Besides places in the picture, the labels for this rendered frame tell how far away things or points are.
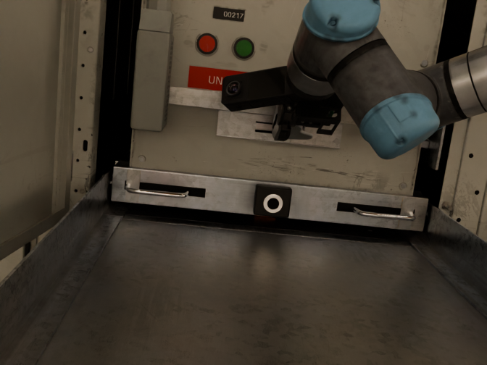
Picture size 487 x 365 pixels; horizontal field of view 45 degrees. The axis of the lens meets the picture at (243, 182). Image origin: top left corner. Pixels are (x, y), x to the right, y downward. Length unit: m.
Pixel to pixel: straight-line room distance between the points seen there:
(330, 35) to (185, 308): 0.33
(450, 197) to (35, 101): 0.67
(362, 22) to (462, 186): 0.49
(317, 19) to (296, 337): 0.33
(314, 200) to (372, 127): 0.41
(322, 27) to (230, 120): 0.40
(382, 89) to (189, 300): 0.32
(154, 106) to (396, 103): 0.39
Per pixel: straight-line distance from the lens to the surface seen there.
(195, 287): 0.73
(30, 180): 0.92
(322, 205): 1.02
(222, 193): 1.00
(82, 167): 0.98
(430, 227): 1.06
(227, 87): 0.82
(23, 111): 0.88
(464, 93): 0.73
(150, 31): 0.88
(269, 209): 0.98
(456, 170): 1.04
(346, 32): 0.63
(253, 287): 0.75
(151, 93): 0.88
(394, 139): 0.62
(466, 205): 1.06
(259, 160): 1.00
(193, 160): 1.00
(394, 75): 0.63
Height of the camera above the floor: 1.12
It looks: 12 degrees down
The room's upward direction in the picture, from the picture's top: 7 degrees clockwise
